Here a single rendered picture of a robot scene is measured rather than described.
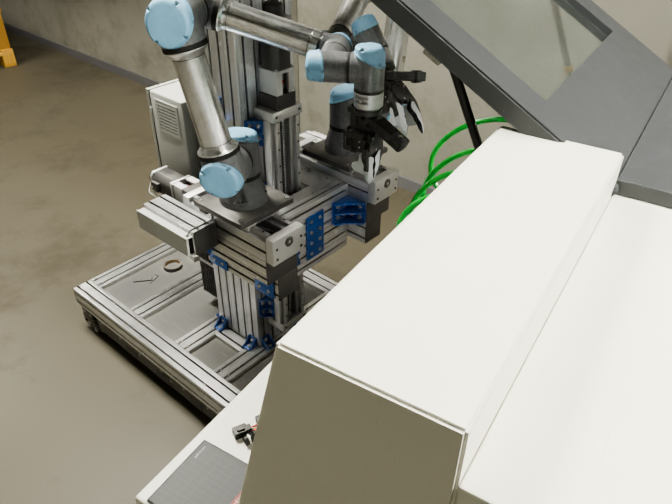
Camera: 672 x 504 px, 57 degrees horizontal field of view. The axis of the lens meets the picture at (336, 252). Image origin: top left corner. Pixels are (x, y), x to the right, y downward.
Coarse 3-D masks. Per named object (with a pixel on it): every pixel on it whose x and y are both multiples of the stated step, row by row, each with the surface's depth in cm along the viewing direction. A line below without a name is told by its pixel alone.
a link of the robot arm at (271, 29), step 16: (208, 0) 155; (224, 0) 157; (224, 16) 157; (240, 16) 157; (256, 16) 157; (272, 16) 158; (240, 32) 160; (256, 32) 158; (272, 32) 158; (288, 32) 158; (304, 32) 158; (320, 32) 159; (336, 32) 164; (288, 48) 160; (304, 48) 159; (320, 48) 158; (352, 48) 165
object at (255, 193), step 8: (256, 176) 185; (248, 184) 184; (256, 184) 186; (264, 184) 192; (240, 192) 185; (248, 192) 185; (256, 192) 187; (264, 192) 190; (224, 200) 187; (232, 200) 186; (240, 200) 187; (248, 200) 186; (256, 200) 187; (264, 200) 190; (232, 208) 187; (240, 208) 186; (248, 208) 187
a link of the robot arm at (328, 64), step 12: (324, 48) 153; (336, 48) 152; (312, 60) 148; (324, 60) 148; (336, 60) 148; (348, 60) 147; (312, 72) 149; (324, 72) 149; (336, 72) 148; (348, 72) 148
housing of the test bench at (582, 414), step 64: (640, 192) 107; (640, 256) 94; (576, 320) 81; (640, 320) 82; (512, 384) 73; (576, 384) 72; (640, 384) 72; (512, 448) 65; (576, 448) 65; (640, 448) 65
